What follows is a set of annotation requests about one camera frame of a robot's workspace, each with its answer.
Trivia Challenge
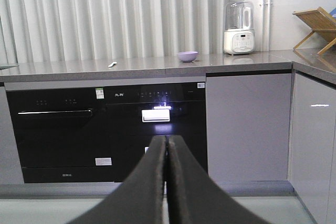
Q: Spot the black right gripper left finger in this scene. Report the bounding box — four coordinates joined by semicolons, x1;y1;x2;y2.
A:
70;136;166;223

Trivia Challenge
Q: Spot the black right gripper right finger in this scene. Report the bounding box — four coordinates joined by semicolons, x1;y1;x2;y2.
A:
167;135;266;223

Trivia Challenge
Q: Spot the purple plastic bowl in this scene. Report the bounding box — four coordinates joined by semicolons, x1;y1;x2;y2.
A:
177;51;198;62

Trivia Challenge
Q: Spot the black disinfection cabinet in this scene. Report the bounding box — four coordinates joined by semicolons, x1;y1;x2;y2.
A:
104;82;208;182

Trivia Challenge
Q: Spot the black built-in dishwasher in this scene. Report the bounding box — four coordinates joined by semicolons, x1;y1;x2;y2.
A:
7;88;115;183

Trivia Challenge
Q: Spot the grey corner cabinet door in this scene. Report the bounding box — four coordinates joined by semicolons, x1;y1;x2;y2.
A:
289;73;335;223

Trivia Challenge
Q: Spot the white soy milk maker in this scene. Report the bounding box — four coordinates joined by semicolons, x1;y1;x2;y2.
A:
223;1;255;55

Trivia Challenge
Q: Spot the white pleated curtain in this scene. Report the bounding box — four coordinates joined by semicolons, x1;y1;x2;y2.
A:
1;0;239;63

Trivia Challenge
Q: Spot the wooden folding rack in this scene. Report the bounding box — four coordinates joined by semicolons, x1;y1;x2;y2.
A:
292;7;335;56

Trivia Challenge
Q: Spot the white wall pipe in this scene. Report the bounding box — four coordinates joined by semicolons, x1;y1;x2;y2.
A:
260;0;272;51

